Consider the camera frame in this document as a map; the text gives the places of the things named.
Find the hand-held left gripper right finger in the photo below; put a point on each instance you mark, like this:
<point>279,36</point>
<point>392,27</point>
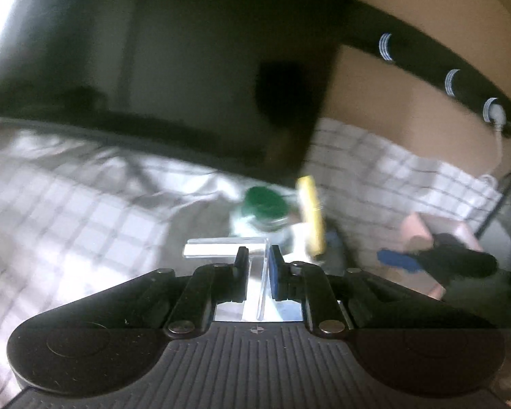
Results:
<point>275,277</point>

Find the white checked bed sheet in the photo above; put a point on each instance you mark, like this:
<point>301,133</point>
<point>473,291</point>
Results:
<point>76,221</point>

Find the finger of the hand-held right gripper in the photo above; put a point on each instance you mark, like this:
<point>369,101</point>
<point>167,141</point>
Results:
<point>398,260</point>

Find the black power strip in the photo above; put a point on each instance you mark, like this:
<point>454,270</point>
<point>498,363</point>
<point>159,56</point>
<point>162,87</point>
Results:
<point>417,64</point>

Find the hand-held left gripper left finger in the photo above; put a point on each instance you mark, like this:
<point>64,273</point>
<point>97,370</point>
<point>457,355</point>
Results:
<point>240,277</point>

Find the green lid glass jar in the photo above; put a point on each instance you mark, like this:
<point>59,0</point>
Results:
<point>262,204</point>

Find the large dark object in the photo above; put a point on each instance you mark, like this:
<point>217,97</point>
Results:
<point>174,64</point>

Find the pink box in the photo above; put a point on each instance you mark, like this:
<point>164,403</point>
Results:
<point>419,228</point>

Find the yellow flat object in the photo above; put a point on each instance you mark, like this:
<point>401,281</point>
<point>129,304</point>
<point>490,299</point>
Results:
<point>311,217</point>

